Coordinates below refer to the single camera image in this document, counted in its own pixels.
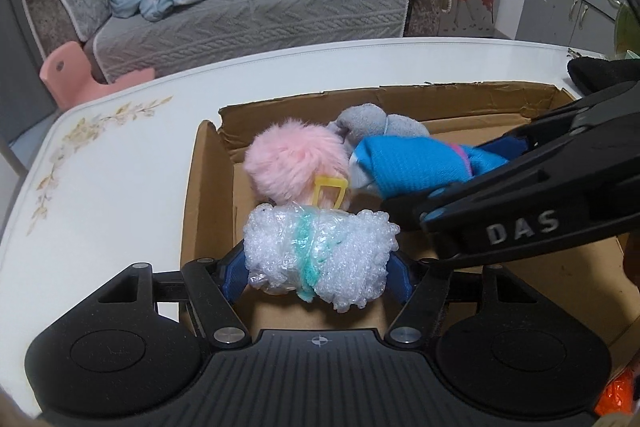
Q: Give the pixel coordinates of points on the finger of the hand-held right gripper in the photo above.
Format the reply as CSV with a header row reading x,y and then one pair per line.
x,y
500,182
575,117

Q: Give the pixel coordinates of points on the orange sock bundle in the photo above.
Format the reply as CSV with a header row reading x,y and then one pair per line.
x,y
627,394

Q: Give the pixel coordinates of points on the pink plastic stool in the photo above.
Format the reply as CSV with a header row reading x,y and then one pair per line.
x,y
70,77

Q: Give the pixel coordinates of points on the black knit hat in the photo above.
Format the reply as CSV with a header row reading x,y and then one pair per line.
x,y
600,72

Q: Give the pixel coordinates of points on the glass jar with green plant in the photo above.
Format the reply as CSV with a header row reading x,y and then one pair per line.
x,y
629,32

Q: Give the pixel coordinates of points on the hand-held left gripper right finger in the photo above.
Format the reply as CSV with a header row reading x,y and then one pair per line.
x,y
402,279

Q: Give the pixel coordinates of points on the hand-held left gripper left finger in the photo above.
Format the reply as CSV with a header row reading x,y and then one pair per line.
x,y
232,269

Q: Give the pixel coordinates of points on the blue knit sock bundle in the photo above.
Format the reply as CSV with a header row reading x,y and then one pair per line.
x,y
410,167

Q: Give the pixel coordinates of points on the pink fluffy sock ball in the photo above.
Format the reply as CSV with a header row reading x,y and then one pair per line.
x,y
295,162

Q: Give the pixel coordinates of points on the bubble wrap bundle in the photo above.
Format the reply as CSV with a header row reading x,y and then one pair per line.
x,y
320,257

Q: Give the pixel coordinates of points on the cardboard box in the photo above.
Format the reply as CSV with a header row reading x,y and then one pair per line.
x,y
500,107

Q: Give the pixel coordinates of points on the small grey sock bundle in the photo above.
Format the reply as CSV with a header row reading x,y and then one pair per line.
x,y
390,124

